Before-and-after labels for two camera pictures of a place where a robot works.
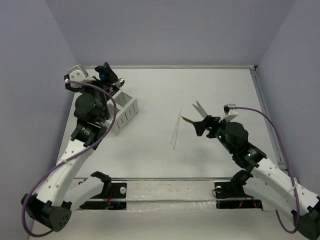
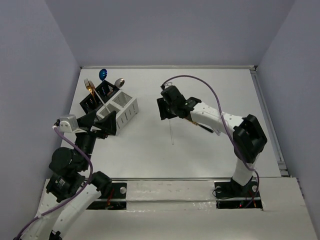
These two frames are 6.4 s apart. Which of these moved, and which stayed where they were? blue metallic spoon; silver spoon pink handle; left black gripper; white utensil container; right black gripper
Moved: left black gripper; right black gripper
Stayed: blue metallic spoon; silver spoon pink handle; white utensil container
